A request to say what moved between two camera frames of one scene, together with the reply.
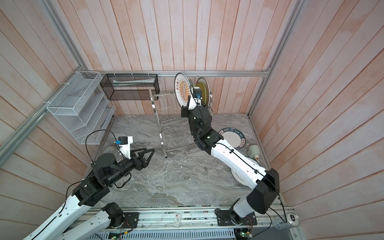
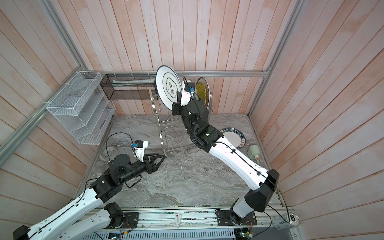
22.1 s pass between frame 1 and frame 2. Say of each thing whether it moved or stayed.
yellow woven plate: stayed
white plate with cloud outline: moved
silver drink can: stayed
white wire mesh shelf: stayed
